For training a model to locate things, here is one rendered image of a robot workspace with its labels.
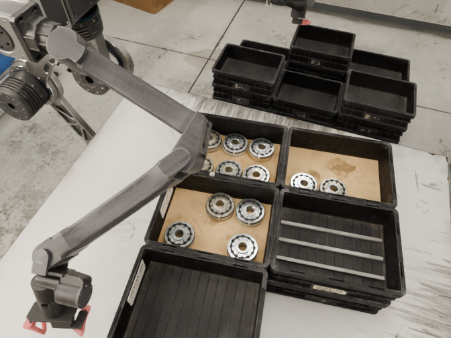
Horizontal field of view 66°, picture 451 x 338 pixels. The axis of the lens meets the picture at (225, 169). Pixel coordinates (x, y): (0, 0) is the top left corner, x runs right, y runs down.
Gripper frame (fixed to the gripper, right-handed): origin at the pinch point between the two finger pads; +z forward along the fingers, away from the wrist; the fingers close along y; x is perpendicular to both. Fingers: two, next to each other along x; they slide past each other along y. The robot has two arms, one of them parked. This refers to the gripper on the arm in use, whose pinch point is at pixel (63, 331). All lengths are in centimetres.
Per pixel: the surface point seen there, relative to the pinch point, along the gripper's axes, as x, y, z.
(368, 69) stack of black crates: -199, -138, -15
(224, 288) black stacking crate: -21.8, -40.7, 7.6
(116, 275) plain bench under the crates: -33.0, -1.5, 17.2
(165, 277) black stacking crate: -24.3, -21.4, 6.8
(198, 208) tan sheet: -48, -30, -3
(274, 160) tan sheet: -70, -59, -12
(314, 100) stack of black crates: -167, -95, -2
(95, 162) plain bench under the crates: -80, 19, -1
